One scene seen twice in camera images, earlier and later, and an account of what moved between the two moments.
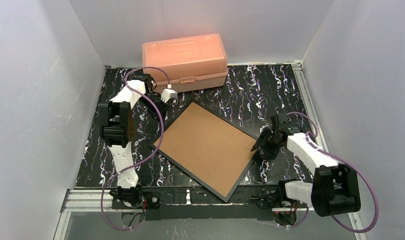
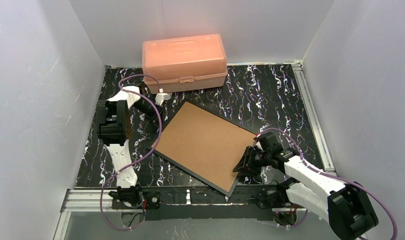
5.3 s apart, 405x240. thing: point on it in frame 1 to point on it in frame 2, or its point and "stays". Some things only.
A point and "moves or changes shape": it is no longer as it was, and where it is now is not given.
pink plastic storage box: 192,62 stays
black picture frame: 218,194 moves or changes shape
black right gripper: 266,144 to 251,160
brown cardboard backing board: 210,147 stays
